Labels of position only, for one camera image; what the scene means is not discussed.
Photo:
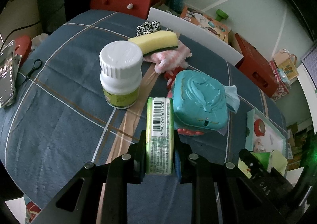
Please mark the pink fluffy cloth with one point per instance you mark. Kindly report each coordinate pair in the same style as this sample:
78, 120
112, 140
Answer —
171, 58

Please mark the teal plastic lidded box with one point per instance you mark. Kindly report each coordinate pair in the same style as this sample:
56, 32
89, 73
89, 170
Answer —
198, 95

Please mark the white plastic bag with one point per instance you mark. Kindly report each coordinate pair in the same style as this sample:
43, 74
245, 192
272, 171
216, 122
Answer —
39, 39

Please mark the orange toy box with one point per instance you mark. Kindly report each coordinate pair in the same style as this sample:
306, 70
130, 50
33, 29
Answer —
205, 25

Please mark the red floral printed cloth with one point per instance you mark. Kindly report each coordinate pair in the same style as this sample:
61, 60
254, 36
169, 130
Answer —
32, 212

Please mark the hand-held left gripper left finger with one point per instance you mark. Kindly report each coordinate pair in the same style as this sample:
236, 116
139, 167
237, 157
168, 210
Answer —
138, 149

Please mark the colourful printed carton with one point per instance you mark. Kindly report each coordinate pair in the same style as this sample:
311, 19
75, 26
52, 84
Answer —
299, 140

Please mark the white pill bottle green label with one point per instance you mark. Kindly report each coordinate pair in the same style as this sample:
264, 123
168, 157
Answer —
120, 75

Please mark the teal shallow tray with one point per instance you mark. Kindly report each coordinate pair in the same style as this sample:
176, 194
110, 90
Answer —
272, 130

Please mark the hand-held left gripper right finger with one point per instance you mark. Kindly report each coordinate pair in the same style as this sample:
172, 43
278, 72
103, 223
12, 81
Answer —
177, 164

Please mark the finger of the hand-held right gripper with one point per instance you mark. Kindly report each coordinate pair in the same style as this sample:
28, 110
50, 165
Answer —
250, 162

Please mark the light green cloth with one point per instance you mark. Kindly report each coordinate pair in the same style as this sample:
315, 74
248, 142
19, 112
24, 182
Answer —
275, 162

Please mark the white foam board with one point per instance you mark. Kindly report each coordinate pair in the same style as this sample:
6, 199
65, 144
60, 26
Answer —
193, 33

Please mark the light blue face mask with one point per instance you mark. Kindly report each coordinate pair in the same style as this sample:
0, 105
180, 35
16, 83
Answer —
232, 97

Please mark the smartphone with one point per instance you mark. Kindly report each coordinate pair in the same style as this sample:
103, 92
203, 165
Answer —
7, 75

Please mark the yellow sponge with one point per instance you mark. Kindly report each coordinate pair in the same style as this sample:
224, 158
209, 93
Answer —
156, 41

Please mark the red tape roll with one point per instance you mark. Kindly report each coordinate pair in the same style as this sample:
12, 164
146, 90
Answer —
258, 127

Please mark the green packet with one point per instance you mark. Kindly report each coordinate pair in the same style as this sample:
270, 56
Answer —
158, 140

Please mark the pink satin scrunchie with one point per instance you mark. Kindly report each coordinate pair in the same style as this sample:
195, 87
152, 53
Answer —
260, 145

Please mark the small paper gift bag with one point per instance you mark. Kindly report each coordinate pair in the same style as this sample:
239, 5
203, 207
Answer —
288, 65

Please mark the red stool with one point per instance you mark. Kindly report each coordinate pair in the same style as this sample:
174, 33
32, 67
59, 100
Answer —
23, 48

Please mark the purple perforated sheet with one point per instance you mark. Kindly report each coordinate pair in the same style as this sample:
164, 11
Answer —
310, 53

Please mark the leopard print scrunchie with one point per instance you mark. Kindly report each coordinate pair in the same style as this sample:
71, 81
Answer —
146, 28

